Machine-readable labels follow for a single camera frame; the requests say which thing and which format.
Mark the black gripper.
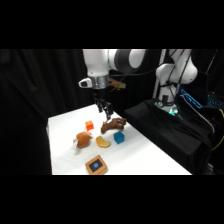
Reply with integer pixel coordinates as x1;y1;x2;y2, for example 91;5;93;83
93;88;113;121

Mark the blue cube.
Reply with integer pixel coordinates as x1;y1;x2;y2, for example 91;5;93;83
113;130;126;145

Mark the orange cube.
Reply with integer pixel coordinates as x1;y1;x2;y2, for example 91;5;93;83
84;120;95;132

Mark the wooden block with blue dot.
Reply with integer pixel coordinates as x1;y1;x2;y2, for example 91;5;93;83
84;154;109;176

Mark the dark brown plush animal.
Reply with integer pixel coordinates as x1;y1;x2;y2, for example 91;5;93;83
100;117;128;135

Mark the tan wrist mounted piece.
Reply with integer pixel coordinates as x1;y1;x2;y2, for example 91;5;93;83
109;78;127;91

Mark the orange crescent toy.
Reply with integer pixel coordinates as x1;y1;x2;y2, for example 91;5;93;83
95;135;112;149

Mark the brown plush drumstick toy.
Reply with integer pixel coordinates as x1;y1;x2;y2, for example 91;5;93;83
72;131;94;149

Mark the black cloth covered stand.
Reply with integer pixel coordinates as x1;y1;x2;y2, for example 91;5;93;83
124;98;215;176

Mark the black curtain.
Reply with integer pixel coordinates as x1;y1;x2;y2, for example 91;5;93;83
0;49;224;176

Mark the blue lit device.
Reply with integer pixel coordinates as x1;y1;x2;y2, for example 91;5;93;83
179;88;204;110

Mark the blue lit keyboard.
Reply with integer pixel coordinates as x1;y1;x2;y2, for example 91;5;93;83
206;94;224;108

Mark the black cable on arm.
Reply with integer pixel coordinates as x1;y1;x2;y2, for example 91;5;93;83
161;49;194;101

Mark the yellow cable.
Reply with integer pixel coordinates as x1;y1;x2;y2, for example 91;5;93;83
212;109;224;152

